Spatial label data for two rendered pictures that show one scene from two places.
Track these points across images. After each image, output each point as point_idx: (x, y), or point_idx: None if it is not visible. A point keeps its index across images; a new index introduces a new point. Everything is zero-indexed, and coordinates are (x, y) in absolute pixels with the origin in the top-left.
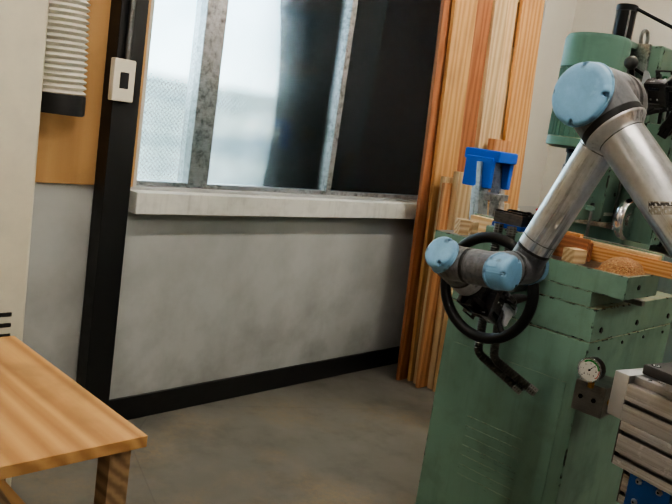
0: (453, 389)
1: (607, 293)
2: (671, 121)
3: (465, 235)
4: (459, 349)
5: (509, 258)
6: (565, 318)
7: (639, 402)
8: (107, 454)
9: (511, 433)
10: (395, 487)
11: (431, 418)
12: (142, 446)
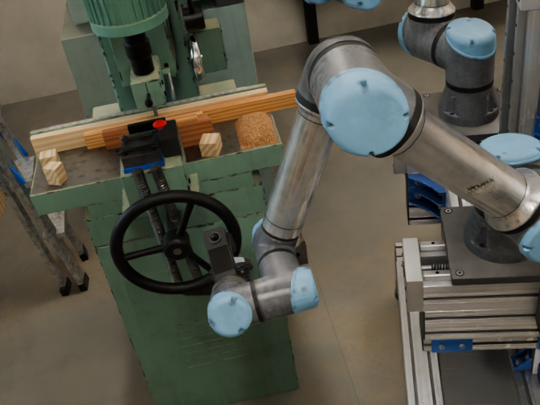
0: (146, 316)
1: (267, 165)
2: None
3: (67, 181)
4: (132, 284)
5: (311, 280)
6: (234, 204)
7: (439, 295)
8: None
9: None
10: (110, 403)
11: (135, 348)
12: None
